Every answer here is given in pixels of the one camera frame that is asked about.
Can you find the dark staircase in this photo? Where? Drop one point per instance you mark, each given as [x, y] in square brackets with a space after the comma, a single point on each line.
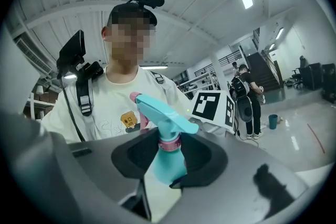
[265, 70]

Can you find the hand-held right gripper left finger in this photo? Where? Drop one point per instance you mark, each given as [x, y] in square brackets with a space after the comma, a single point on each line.
[99, 165]

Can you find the black box on shoulder mount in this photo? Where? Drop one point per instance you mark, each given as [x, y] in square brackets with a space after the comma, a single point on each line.
[72, 49]

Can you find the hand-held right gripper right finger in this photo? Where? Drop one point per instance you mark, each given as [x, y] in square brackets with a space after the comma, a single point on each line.
[236, 178]

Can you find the person's head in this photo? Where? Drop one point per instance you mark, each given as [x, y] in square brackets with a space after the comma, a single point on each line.
[126, 44]

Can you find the black office chair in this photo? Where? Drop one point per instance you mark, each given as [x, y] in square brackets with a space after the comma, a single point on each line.
[299, 73]

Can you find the white ceiling air vent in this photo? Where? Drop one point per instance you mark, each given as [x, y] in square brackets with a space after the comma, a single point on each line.
[34, 56]

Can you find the teal spray bottle trigger head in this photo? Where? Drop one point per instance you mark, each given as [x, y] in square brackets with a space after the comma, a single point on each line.
[162, 112]

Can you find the cream printed t-shirt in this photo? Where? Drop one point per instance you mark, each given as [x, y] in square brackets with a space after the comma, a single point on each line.
[118, 97]

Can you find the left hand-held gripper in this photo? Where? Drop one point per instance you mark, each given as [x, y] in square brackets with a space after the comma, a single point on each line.
[207, 106]

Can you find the teal spray bottle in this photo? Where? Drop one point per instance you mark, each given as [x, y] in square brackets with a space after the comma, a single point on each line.
[168, 165]

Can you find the black cabinet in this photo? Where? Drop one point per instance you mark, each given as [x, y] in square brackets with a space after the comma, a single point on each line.
[329, 81]

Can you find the teal bucket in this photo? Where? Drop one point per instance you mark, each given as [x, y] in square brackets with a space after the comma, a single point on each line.
[273, 122]

